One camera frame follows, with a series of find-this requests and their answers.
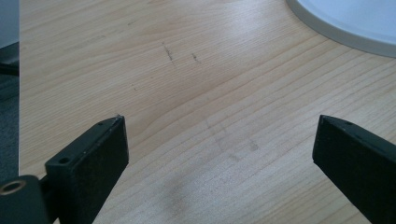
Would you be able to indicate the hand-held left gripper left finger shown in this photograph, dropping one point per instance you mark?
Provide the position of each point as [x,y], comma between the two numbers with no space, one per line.
[90,168]

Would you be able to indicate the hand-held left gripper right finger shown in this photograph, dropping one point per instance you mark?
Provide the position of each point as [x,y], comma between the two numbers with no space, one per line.
[358,161]

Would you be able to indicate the white round plate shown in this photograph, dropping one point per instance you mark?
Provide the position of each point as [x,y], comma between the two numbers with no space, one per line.
[351,18]

